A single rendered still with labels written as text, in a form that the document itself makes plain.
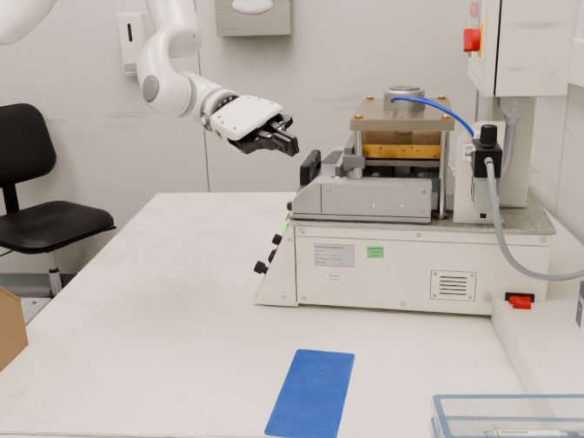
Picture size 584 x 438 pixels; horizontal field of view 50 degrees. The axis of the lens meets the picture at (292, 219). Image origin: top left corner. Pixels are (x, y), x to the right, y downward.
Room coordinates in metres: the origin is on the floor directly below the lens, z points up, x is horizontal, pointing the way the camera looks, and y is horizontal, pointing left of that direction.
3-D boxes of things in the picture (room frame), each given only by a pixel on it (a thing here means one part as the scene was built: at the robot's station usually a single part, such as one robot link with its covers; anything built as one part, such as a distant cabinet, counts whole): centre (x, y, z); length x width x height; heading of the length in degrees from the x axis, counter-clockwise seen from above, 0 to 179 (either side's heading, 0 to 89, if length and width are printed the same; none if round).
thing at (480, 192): (0.97, -0.30, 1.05); 0.15 x 0.05 x 0.15; 168
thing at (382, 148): (1.20, -0.22, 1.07); 0.22 x 0.17 x 0.10; 168
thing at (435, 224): (1.20, -0.26, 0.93); 0.46 x 0.35 x 0.01; 78
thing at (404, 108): (1.18, -0.25, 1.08); 0.31 x 0.24 x 0.13; 168
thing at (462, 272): (1.19, -0.21, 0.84); 0.53 x 0.37 x 0.17; 78
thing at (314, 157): (1.25, -0.04, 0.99); 0.15 x 0.02 x 0.04; 168
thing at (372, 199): (1.09, -0.12, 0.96); 0.26 x 0.05 x 0.07; 78
